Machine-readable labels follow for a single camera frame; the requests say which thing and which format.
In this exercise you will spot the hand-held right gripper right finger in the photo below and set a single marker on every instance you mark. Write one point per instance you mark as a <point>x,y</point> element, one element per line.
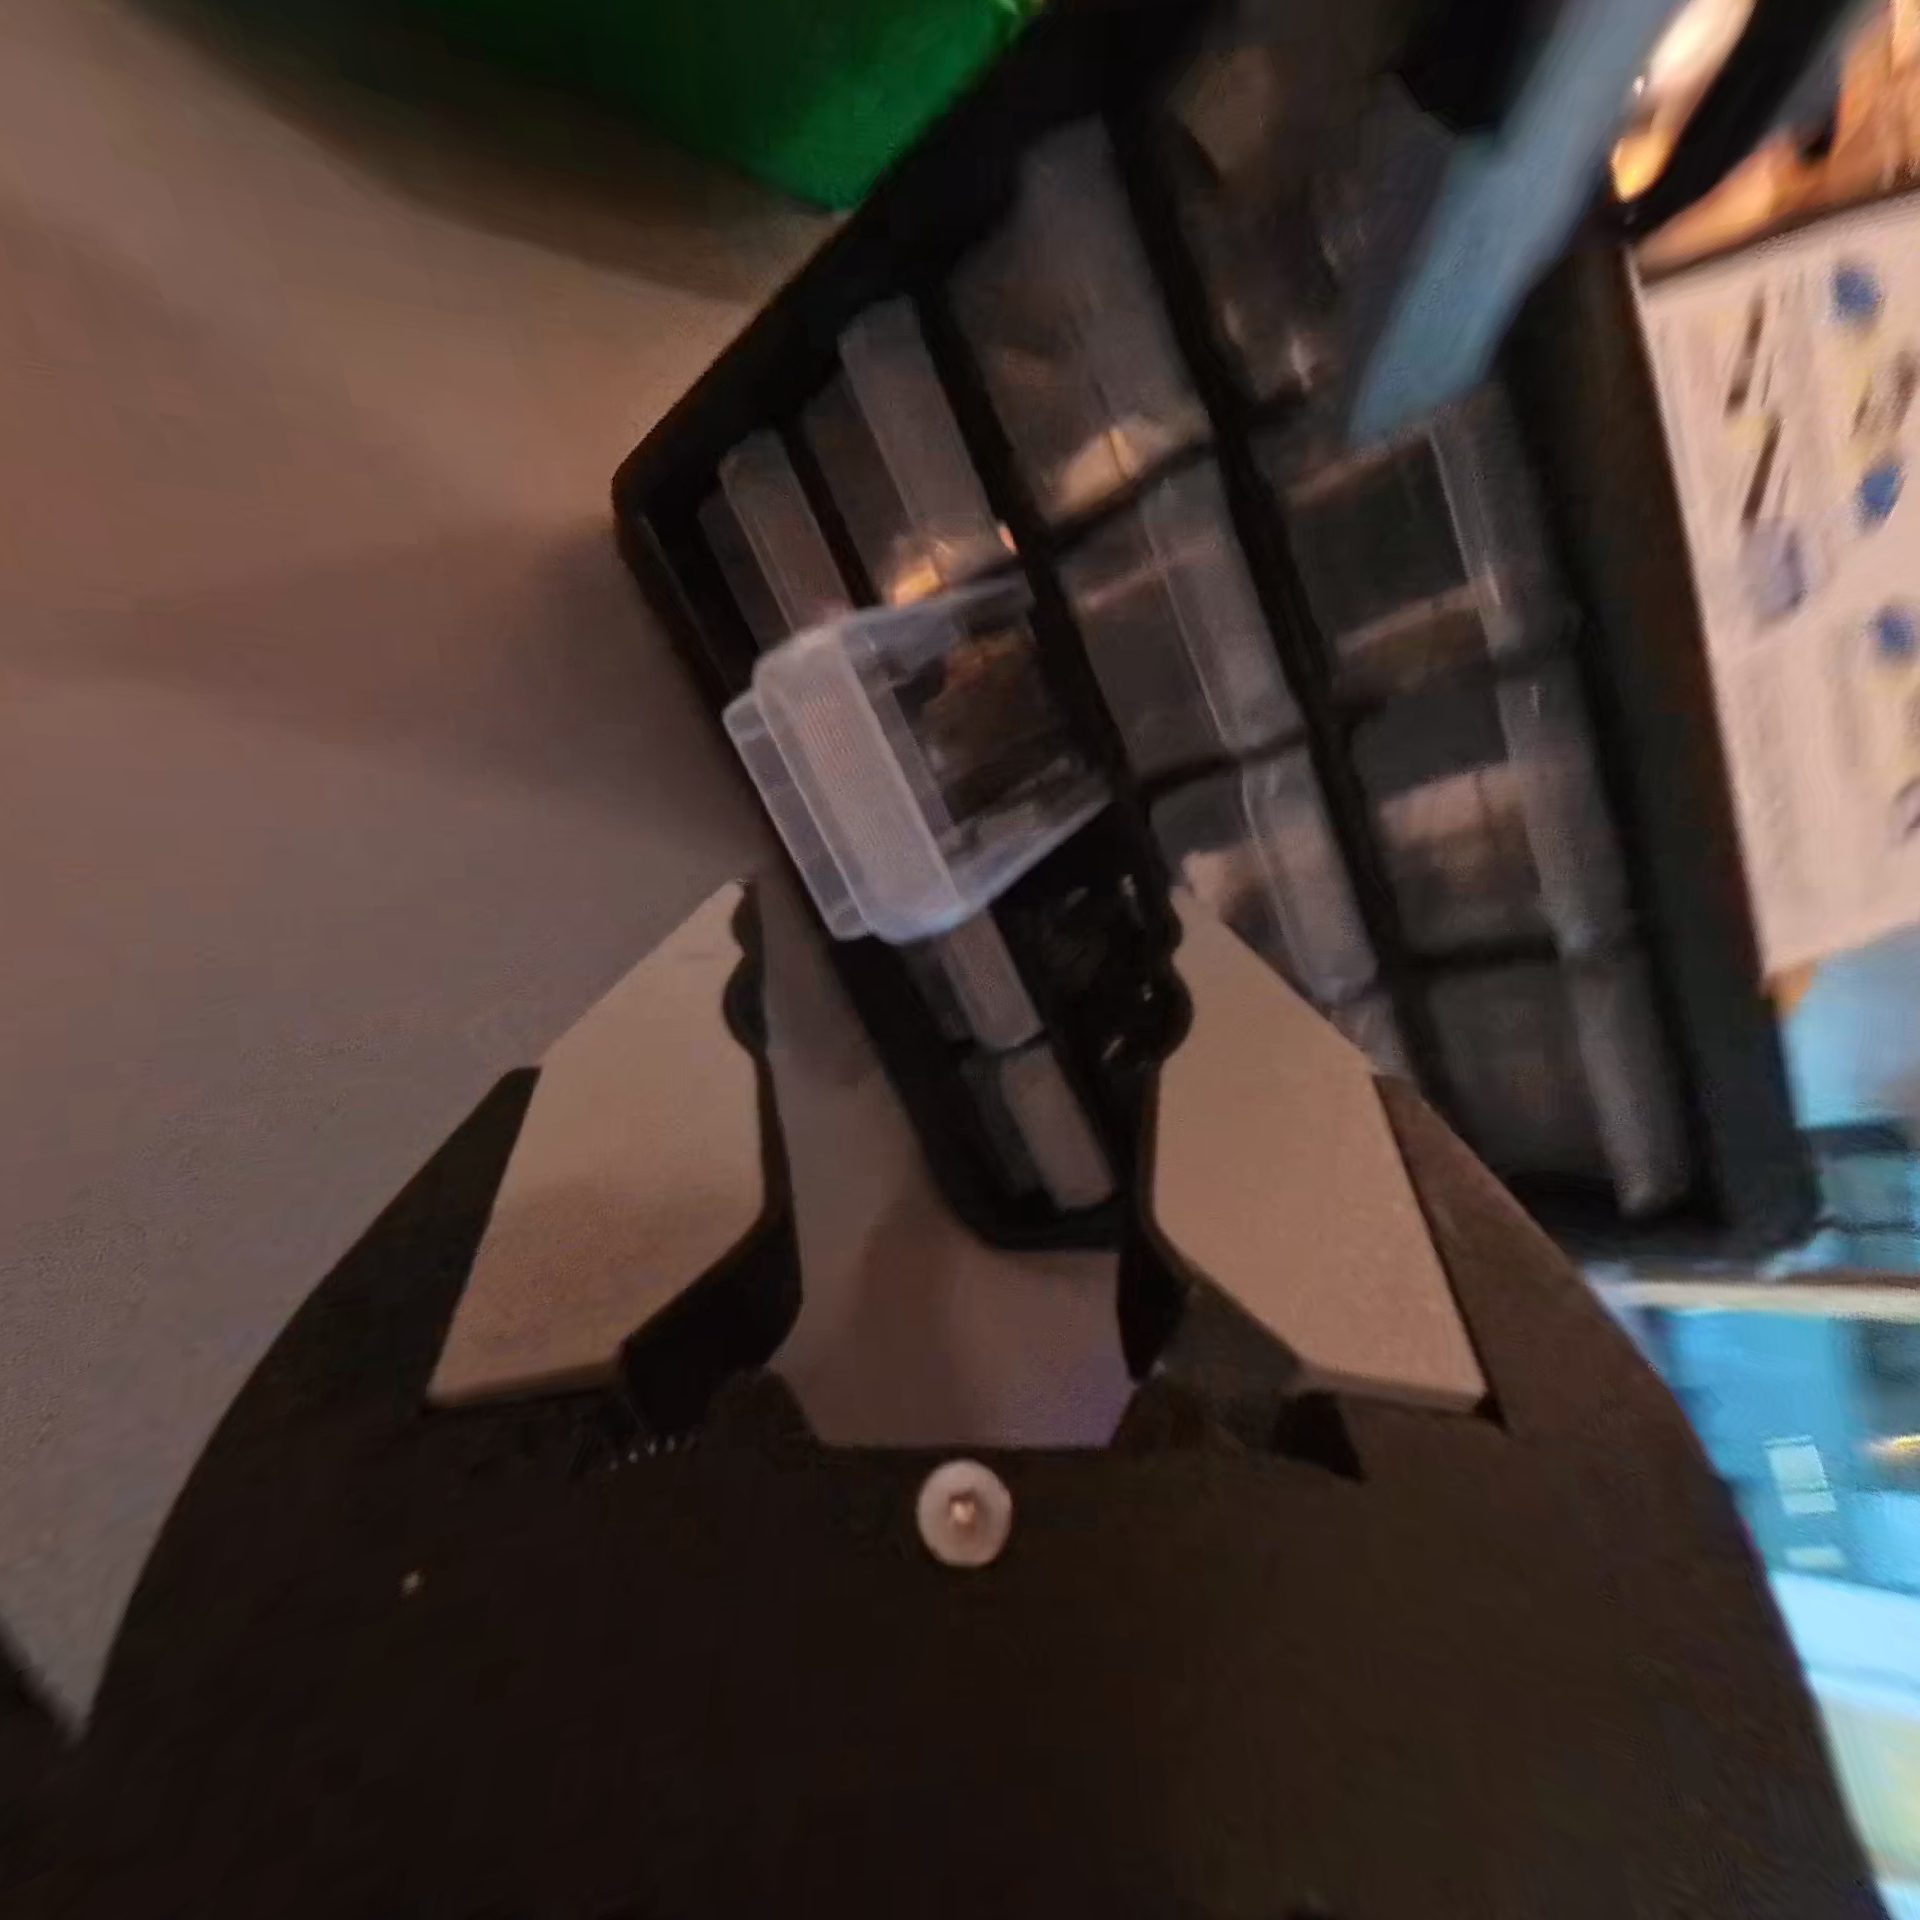
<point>1290,1184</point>

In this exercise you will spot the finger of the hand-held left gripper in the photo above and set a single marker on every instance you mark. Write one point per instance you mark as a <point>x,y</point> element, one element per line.
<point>1501,224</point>

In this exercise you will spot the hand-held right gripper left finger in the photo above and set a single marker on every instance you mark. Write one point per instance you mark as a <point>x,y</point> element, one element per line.
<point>629,1184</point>

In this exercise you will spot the black drawer cabinet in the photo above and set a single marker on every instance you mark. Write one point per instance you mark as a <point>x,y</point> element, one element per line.
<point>1635,675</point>

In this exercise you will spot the clear plastic drawer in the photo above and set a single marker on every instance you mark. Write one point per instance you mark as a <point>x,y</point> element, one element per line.
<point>856,764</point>

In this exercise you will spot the green plastic bin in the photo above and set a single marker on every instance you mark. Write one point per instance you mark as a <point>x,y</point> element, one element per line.
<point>750,89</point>

